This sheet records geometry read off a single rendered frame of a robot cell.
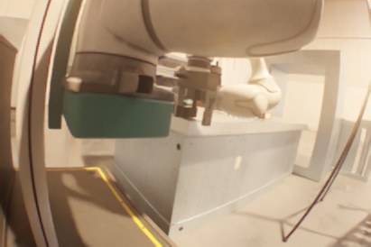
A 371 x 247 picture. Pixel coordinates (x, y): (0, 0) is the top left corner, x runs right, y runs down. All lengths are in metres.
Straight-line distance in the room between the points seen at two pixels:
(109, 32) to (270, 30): 0.21
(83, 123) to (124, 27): 0.14
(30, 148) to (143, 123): 0.26
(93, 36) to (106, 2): 0.05
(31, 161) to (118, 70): 0.28
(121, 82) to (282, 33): 0.21
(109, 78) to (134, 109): 0.06
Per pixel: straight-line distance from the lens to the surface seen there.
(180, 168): 0.86
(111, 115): 0.26
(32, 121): 0.41
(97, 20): 0.30
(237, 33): 0.21
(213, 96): 0.52
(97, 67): 0.28
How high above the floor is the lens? 0.75
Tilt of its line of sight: 4 degrees down
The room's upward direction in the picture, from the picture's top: 9 degrees clockwise
